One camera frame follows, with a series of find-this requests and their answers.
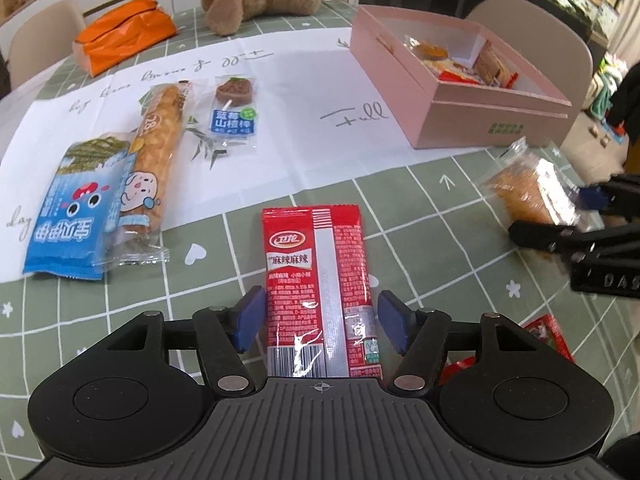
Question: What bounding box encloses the blue seaweed snack bag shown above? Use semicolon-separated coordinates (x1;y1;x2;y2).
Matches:
23;133;132;281

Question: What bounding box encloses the blue hawthorn snack packet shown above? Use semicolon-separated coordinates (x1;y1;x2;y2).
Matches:
208;75;258;151

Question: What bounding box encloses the red green candy packet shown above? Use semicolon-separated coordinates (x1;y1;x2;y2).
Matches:
422;58;484;84

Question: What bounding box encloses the small orange candy packet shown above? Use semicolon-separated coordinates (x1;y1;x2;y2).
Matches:
404;36;449;62

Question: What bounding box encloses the orange paper bag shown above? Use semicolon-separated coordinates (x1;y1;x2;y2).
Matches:
73;0;177;77

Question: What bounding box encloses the white printed paper mat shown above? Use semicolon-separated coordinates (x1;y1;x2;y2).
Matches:
0;24;482;286

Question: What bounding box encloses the long biscuit stick packet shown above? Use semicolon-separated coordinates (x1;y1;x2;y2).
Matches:
110;80;193;266

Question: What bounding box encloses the beige dining chair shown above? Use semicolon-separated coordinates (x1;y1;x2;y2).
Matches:
466;0;593;125

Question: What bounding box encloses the round bread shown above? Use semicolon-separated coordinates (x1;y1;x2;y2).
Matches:
477;136;603;231

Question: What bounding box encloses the large red snack bag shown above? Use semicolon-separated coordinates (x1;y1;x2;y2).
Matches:
439;313;575;386

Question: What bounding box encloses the red yellow snack packet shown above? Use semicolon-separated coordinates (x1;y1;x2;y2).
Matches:
473;41;518;89

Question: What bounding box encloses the pink cardboard box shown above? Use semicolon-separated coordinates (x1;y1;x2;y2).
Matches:
350;4;572;148

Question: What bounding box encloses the red spicy strip packet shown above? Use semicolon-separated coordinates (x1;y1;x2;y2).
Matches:
262;205;383;379

